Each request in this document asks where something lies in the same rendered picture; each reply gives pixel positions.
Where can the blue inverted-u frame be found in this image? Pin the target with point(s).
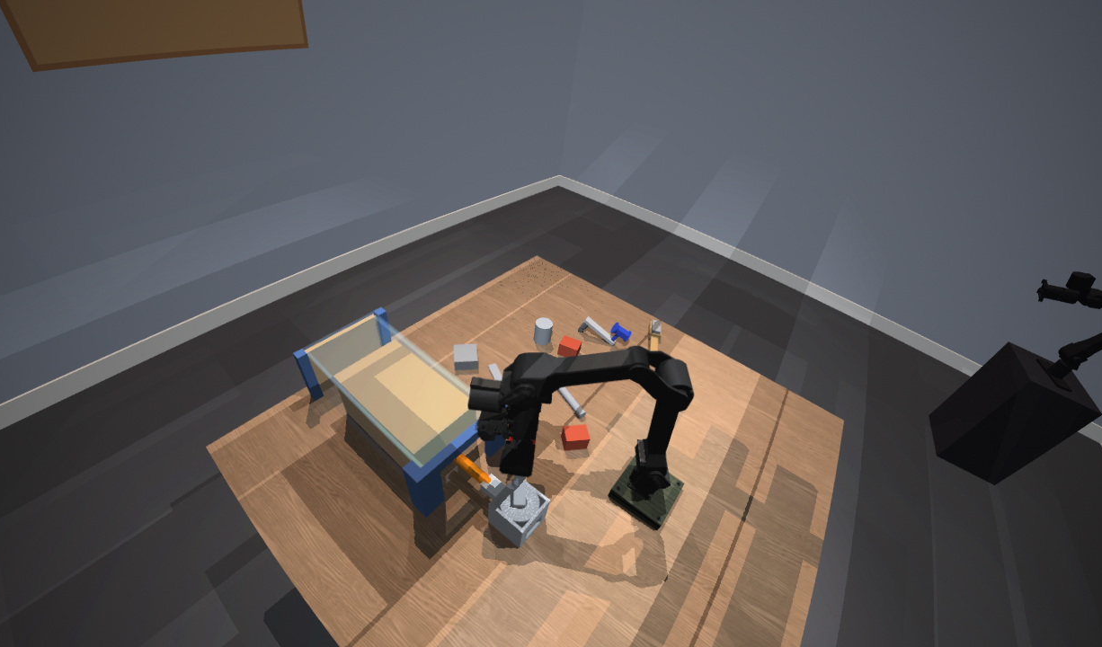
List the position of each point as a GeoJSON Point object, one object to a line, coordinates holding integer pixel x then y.
{"type": "Point", "coordinates": [427, 482]}

